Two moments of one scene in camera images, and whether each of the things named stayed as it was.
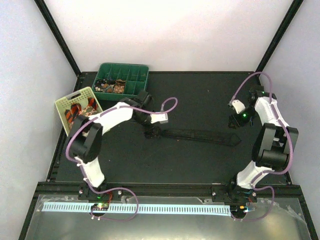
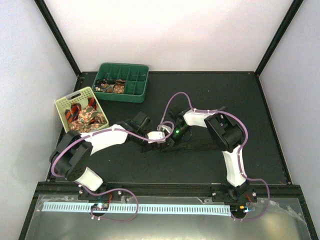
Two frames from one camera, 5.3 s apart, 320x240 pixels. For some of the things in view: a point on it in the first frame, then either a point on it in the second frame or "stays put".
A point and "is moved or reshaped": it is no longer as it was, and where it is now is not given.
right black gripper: (237, 122) -> (172, 143)
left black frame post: (44, 11) stays put
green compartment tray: (115, 81) stays put
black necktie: (229, 139) is moved or reshaped
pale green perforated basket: (73, 107) stays put
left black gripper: (151, 134) -> (151, 147)
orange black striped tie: (75, 109) stays put
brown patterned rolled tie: (119, 87) stays put
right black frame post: (284, 26) stays put
